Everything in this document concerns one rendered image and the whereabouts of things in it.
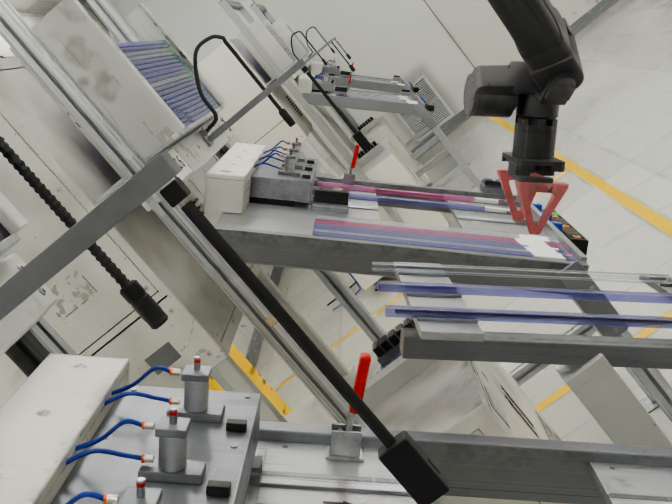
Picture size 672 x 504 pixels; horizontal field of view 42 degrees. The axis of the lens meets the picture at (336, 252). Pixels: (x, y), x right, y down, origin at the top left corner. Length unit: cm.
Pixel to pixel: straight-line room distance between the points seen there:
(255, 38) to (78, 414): 443
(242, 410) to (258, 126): 441
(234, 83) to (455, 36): 350
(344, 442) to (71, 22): 112
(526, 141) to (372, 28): 704
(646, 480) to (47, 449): 56
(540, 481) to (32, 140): 112
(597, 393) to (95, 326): 97
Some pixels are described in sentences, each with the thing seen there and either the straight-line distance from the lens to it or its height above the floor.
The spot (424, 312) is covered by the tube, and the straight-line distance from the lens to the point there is 102.
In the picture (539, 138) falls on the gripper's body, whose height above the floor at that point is 106.
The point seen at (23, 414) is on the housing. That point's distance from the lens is 80.
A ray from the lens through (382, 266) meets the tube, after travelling 124.
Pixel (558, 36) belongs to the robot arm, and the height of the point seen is 117.
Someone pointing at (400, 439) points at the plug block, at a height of 113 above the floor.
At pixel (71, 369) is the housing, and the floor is 126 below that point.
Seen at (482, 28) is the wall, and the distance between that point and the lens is 832.
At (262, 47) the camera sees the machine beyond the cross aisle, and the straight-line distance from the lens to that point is 512.
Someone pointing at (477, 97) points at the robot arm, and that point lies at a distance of 119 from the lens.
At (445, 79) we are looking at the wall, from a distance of 829.
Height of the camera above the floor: 134
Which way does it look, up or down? 11 degrees down
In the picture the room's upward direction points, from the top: 40 degrees counter-clockwise
